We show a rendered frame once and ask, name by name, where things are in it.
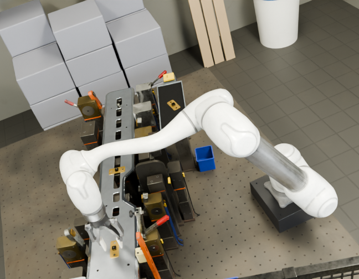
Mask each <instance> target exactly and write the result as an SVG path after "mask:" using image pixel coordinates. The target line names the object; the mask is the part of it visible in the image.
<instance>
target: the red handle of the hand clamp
mask: <svg viewBox="0 0 359 279"><path fill-rule="evenodd" d="M167 220H169V216H168V215H165V216H164V217H162V218H161V219H160V220H158V221H157V222H156V223H154V224H153V225H151V226H150V227H149V228H147V229H146V230H145V235H147V234H148V233H150V232H151V231H152V230H154V229H155V228H157V227H158V226H160V225H162V224H163V223H165V222H166V221H167Z"/></svg>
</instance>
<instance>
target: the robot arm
mask: <svg viewBox="0 0 359 279"><path fill-rule="evenodd" d="M233 104H234V102H233V98H232V96H231V94H230V93H229V92H228V91H227V90H225V89H216V90H213V91H210V92H208V93H205V94H204V95H202V96H200V97H199V98H197V99H195V100H194V101H193V102H191V103H190V104H189V105H188V106H187V107H186V108H184V109H183V110H182V111H181V112H180V113H179V114H178V115H177V116H176V117H175V118H174V119H173V120H172V121H171V122H170V123H169V124H168V125H167V126H166V127H165V128H163V129H162V130H160V131H159V132H157V133H155V134H154V135H150V136H147V137H141V138H135V139H128V140H124V141H118V142H112V143H107V144H104V145H102V146H99V147H96V148H94V149H92V150H90V151H83V150H82V151H75V150H70V151H67V152H65V153H64V154H63V155H62V157H61V159H60V172H61V176H62V178H63V181H64V183H65V184H66V188H67V191H68V194H69V196H70V198H71V200H72V202H73V203H74V205H75V206H76V207H77V208H78V209H79V210H80V212H81V213H82V215H83V217H84V218H85V220H87V221H88V222H89V223H90V224H85V230H86V231H87V232H88V234H89V236H90V239H91V241H92V242H95V241H96V242H97V243H98V244H99V246H102V248H103V249H104V251H106V250H107V245H106V244H105V241H104V239H103V238H102V236H101V237H100V230H103V229H106V230H107V231H109V232H111V233H112V234H113V235H115V236H116V240H117V242H118V244H119V246H120V247H121V249H122V236H124V230H123V228H122V227H121V225H120V224H119V222H118V220H117V218H115V219H110V218H109V217H108V215H107V213H106V207H105V205H104V203H103V201H102V199H101V194H100V191H99V188H98V185H97V183H96V182H95V180H94V179H93V176H94V174H95V173H96V172H97V171H98V165H99V164H100V163H101V162H102V161H103V160H105V159H107V158H109V157H112V156H120V155H127V154H137V153H147V152H153V151H158V150H160V149H163V148H166V147H168V146H170V145H172V144H174V143H176V142H178V141H180V140H182V139H184V138H186V137H188V136H191V135H193V134H195V133H197V132H199V131H200V130H205V132H206V134H207V135H208V137H209V138H210V139H211V140H212V141H213V142H214V144H215V145H216V146H217V147H219V148H220V149H221V150H222V151H223V152H224V153H226V154H228V155H230V156H232V157H239V158H242V157H244V158H245V159H246V160H248V161H249V162H250V163H252V164H253V165H255V166H256V167H258V168H259V169H260V170H262V171H263V172H264V173H266V174H267V175H268V176H269V178H270V181H268V182H265V183H264V187H265V188H266V189H268V190H269V191H270V192H271V194H272V195H273V197H274V198H275V199H276V200H277V202H278V203H279V206H280V207H281V208H284V207H286V206H287V205H288V204H290V203H292V202H294V203H295V204H296V205H298V206H299V207H300V208H301V209H302V210H303V211H304V212H306V213H307V214H309V215H311V216H314V217H317V218H324V217H327V216H329V215H330V214H332V213H333V212H334V210H335V209H336V207H337V202H338V198H337V195H336V192H335V190H334V188H333V187H332V186H331V185H330V184H329V183H328V182H327V181H326V180H325V179H324V178H323V177H322V176H321V175H319V174H318V173H316V172H315V171H314V170H312V169H311V168H310V167H309V166H308V164H307V163H306V162H305V160H304V159H303V157H302V156H301V154H300V152H299V151H298V150H297V149H296V148H295V147H294V146H292V145H290V144H286V143H282V144H278V145H276V146H275V147H273V146H272V145H271V144H270V143H268V142H267V141H266V140H265V139H263V138H262V137H261V136H260V134H259V131H258V129H257V128H256V127H255V126H254V125H253V124H252V123H251V121H250V120H249V119H248V118H247V117H246V116H244V115H243V114H242V113H241V112H239V111H238V110H237V109H236V108H234V107H233ZM111 223H113V225H114V226H115V227H116V228H114V227H113V226H112V225H111ZM92 228H94V229H96V237H95V235H94V233H93V231H92Z"/></svg>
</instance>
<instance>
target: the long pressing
mask: <svg viewBox="0 0 359 279"><path fill-rule="evenodd" d="M117 99H122V104H121V107H120V108H117ZM134 104H135V90H134V88H133V87H130V88H126V89H122V90H117V91H112V92H109V93H108V94H106V96H105V107H104V123H103V132H102V145H104V144H107V143H112V142H118V141H124V140H131V139H135V117H134V115H133V105H134ZM117 109H121V116H116V113H117ZM117 120H121V127H118V128H116V121H117ZM126 127H127V128H126ZM118 131H121V139H118V140H116V132H118ZM120 166H121V167H123V166H125V171H124V172H121V173H120V187H119V188H116V189H114V175H115V174H111V175H109V169H112V168H115V156H112V157H109V158H107V159H105V160H103V161H102V162H101V163H100V178H99V191H100V194H101V199H102V201H103V203H104V205H105V206H106V205H107V206H106V213H107V215H108V217H109V218H117V220H118V222H119V224H120V225H121V227H122V228H123V230H124V236H122V249H121V247H120V246H119V256H118V257H114V258H110V242H111V241H114V240H116V236H115V235H113V234H112V233H111V232H109V231H107V230H106V229H103V230H100V237H101V236H102V238H103V239H104V241H105V244H106V245H107V250H106V251H104V249H103V248H102V246H99V244H98V243H97V242H96V241H95V242H92V241H91V239H90V240H89V254H88V267H87V274H86V279H140V263H139V261H138V259H137V257H136V255H135V248H139V247H140V246H139V244H138V241H137V239H136V232H139V227H138V224H137V218H136V216H135V215H133V217H130V216H129V211H130V210H132V212H133V213H134V212H135V211H136V208H137V206H136V205H134V204H133V203H130V202H129V201H127V200H126V181H127V179H128V177H129V176H130V175H132V174H133V173H134V171H135V170H136V154H127V155H121V156H120ZM116 193H120V200H119V201H117V202H114V194H116ZM114 208H119V215H118V216H113V209H114ZM127 264H130V265H129V266H128V265H127ZM97 270H99V271H98V272H97Z"/></svg>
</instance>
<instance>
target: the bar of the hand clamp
mask: <svg viewBox="0 0 359 279"><path fill-rule="evenodd" d="M144 214H146V212H145V211H143V210H142V208H141V207H139V208H136V211H135V212H134V213H133V212H132V210H130V211H129V216H130V217H133V215H135V216H136V218H137V224H138V227H139V232H140V233H141V235H142V236H146V235H145V225H144V221H143V215H144Z"/></svg>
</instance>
